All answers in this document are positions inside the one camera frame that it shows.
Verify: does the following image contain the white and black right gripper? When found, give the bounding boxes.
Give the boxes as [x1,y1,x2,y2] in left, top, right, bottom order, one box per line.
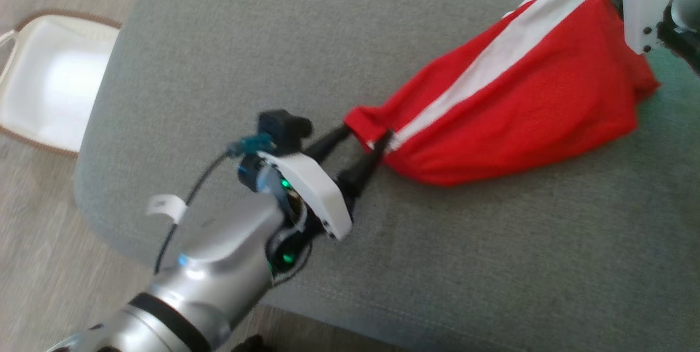
[593,0,693,55]

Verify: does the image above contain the black cable with teal connector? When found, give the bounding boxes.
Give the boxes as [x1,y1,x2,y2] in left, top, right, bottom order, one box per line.
[155,133,274,274]

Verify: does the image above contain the grey fabric sofa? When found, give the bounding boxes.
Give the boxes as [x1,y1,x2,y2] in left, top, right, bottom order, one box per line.
[74,0,700,352]

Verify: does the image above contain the red printed shorts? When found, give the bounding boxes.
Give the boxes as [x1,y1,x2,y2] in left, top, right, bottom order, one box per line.
[343,0,661,187]

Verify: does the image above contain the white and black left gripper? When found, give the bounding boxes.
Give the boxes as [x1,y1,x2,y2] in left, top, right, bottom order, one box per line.
[238,125,393,242]

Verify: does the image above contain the white laundry basket, brown rim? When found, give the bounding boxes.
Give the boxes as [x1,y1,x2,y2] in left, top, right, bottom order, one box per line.
[0,10,122,157]

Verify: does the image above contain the white paper cable tag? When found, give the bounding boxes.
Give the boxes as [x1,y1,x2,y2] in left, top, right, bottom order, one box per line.
[146,193,188,225]

